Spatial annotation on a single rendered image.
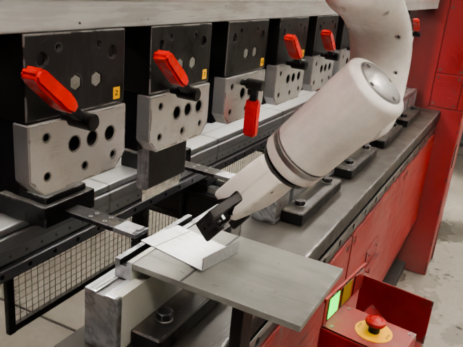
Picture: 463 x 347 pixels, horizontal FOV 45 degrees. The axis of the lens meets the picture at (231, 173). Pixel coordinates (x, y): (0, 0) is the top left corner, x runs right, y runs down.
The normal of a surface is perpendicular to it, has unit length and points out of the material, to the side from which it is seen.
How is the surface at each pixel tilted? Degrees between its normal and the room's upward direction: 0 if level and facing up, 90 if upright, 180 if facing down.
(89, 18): 90
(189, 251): 0
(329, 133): 101
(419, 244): 90
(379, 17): 146
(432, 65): 90
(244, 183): 88
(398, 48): 124
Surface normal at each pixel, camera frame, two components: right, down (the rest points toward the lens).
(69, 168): 0.88, 0.23
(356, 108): -0.40, 0.47
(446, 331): 0.09, -0.94
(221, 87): -0.47, 0.26
